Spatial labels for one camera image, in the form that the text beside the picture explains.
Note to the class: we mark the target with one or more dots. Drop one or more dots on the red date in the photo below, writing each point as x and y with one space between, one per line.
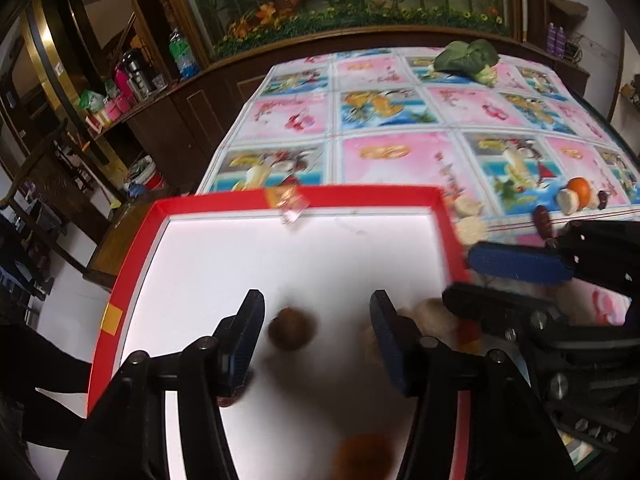
602 199
541 220

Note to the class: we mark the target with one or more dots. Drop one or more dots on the brown longan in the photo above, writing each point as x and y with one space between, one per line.
292 328

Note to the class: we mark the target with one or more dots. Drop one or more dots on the dark wooden chair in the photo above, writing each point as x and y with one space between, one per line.
125 240

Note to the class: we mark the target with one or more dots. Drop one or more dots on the red box with white inside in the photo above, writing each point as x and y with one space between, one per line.
225 260

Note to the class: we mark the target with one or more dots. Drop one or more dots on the green leafy vegetable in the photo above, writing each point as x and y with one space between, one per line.
467 57

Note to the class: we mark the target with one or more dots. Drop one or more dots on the purple bottle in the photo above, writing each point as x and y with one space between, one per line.
551 40
561 41

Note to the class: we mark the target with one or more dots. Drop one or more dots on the fruit print tablecloth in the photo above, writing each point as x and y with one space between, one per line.
390 160

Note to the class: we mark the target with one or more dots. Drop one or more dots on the green packet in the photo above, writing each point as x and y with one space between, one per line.
92 100

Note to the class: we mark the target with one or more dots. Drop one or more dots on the green label plastic bottle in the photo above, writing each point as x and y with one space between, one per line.
182 52

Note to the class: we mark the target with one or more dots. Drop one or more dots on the black and steel thermos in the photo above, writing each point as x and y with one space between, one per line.
135 72

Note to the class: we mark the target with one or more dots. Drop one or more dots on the pink cups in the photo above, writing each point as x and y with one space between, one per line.
115 108

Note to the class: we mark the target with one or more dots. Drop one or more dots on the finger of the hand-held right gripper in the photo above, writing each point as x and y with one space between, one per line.
520 262
500 310

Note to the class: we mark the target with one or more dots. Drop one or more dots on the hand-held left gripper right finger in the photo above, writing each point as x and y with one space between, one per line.
387 332

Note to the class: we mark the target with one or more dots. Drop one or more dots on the red and white bucket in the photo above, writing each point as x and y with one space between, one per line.
145 176

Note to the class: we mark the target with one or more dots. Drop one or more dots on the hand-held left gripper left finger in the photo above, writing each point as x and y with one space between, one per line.
247 332

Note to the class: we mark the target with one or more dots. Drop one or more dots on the small orange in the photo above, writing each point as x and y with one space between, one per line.
362 457
580 187

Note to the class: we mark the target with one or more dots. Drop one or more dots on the gold trimmed pillar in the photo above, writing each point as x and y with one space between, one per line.
75 85

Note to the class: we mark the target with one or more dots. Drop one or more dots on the clear candy wrapper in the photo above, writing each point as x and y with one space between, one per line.
290 202

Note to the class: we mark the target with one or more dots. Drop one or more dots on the pink bottle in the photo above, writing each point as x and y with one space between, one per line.
122 84

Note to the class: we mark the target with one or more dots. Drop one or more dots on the small drinking glass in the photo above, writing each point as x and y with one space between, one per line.
159 81

